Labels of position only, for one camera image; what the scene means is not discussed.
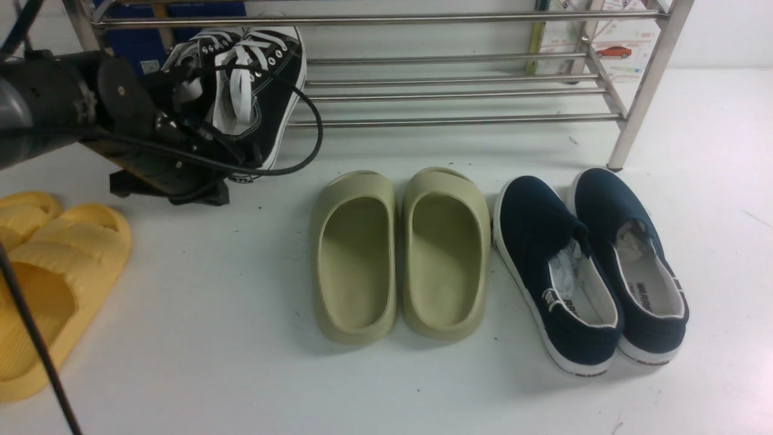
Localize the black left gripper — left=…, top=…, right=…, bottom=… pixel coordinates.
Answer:
left=80, top=56, right=244, bottom=206

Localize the black canvas sneaker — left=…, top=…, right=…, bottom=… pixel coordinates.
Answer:
left=162, top=27, right=243, bottom=120
left=211, top=27, right=307, bottom=170

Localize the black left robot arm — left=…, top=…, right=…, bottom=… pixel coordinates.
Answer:
left=1, top=50, right=263, bottom=206

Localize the blue box behind rack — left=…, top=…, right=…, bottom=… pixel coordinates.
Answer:
left=75, top=1, right=246, bottom=76

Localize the navy slip-on shoe, left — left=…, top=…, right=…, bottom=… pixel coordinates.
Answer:
left=492, top=176, right=624, bottom=378

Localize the navy slip-on shoe, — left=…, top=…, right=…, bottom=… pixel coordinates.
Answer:
left=568, top=168, right=690, bottom=367
left=492, top=176, right=624, bottom=378

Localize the steel shoe rack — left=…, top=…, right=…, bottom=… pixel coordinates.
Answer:
left=63, top=1, right=694, bottom=172

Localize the navy slip-on shoe, right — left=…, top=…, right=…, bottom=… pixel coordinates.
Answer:
left=568, top=168, right=690, bottom=367

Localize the yellow foam slide, left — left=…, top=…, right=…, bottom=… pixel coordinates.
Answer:
left=1, top=191, right=63, bottom=253

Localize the yellow foam slide, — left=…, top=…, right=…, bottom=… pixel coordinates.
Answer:
left=1, top=204, right=132, bottom=402
left=1, top=191, right=63, bottom=253

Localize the yellow foam slide, right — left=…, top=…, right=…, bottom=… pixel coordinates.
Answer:
left=1, top=204, right=132, bottom=402

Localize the beige foam slide, left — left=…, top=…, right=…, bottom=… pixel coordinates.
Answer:
left=309, top=170, right=397, bottom=345

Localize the beige foam slide, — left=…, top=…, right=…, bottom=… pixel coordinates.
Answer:
left=309, top=170, right=397, bottom=345
left=402, top=166, right=492, bottom=341

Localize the beige foam slide, right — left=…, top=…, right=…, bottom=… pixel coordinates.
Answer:
left=402, top=166, right=492, bottom=341

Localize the white box with car picture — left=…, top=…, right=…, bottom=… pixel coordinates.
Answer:
left=530, top=1, right=660, bottom=83

